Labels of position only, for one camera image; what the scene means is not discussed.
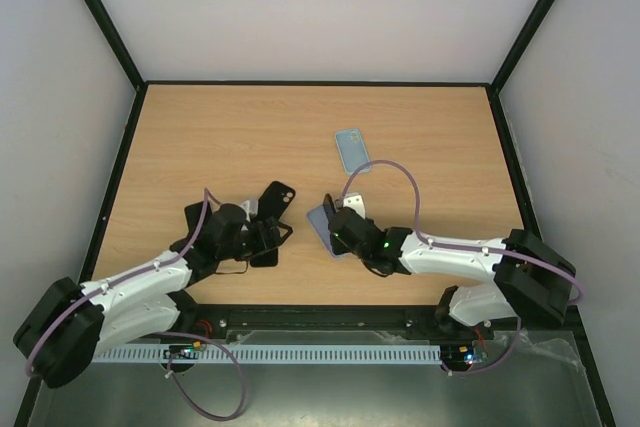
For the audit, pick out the black phone case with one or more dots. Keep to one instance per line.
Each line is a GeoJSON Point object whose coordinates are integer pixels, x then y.
{"type": "Point", "coordinates": [274, 201]}

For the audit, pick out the lavender phone case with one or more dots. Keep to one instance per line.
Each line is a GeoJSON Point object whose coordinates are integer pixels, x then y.
{"type": "Point", "coordinates": [318, 220]}

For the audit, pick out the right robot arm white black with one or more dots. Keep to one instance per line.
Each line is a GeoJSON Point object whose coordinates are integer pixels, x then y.
{"type": "Point", "coordinates": [516, 276]}

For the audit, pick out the light blue phone case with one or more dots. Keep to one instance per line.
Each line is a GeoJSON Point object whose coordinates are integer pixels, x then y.
{"type": "Point", "coordinates": [351, 149]}

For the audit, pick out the small black phone left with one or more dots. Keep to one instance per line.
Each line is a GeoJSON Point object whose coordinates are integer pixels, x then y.
{"type": "Point", "coordinates": [201, 223]}

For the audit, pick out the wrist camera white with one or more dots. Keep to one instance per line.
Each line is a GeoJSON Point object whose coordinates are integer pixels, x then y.
{"type": "Point", "coordinates": [250, 208]}
{"type": "Point", "coordinates": [355, 202]}

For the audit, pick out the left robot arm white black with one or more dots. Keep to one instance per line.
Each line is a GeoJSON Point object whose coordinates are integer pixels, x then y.
{"type": "Point", "coordinates": [74, 322]}

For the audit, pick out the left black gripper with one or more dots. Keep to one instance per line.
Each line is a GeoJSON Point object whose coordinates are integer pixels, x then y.
{"type": "Point", "coordinates": [264, 244]}

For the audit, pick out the light blue slotted cable duct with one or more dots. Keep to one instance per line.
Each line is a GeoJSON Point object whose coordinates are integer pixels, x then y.
{"type": "Point", "coordinates": [289, 354]}

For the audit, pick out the black enclosure frame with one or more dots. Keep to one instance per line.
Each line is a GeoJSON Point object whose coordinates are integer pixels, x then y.
{"type": "Point", "coordinates": [493, 89]}

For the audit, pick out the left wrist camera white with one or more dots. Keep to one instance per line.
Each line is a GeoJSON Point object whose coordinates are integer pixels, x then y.
{"type": "Point", "coordinates": [250, 208]}

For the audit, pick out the black front rail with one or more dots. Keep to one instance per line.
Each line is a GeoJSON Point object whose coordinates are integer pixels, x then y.
{"type": "Point", "coordinates": [409, 322]}

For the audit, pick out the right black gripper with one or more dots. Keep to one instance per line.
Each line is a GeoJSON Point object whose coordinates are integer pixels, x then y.
{"type": "Point", "coordinates": [331, 225]}

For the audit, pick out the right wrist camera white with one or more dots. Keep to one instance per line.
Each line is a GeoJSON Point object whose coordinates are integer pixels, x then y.
{"type": "Point", "coordinates": [355, 202]}

